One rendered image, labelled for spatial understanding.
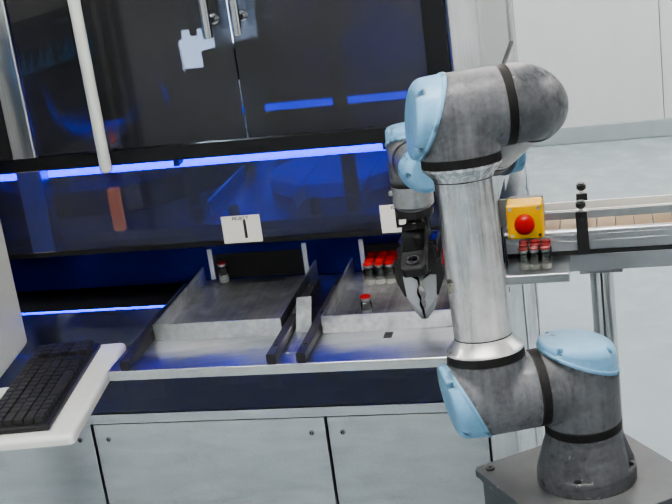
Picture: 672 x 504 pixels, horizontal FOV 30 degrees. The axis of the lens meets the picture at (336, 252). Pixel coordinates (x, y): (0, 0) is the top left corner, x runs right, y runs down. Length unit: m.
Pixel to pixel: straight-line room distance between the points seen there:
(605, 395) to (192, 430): 1.24
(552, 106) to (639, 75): 5.38
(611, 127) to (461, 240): 5.44
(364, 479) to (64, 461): 0.71
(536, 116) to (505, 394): 0.40
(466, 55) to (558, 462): 0.89
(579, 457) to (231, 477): 1.17
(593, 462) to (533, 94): 0.55
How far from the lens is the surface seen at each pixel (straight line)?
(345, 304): 2.52
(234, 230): 2.65
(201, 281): 2.77
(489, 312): 1.81
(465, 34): 2.47
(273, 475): 2.87
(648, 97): 7.19
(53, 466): 3.04
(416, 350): 2.27
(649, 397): 4.07
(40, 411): 2.42
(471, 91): 1.75
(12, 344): 2.76
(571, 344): 1.88
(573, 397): 1.87
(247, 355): 2.35
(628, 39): 7.13
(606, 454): 1.92
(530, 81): 1.78
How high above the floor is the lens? 1.75
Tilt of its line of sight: 18 degrees down
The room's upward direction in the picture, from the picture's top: 8 degrees counter-clockwise
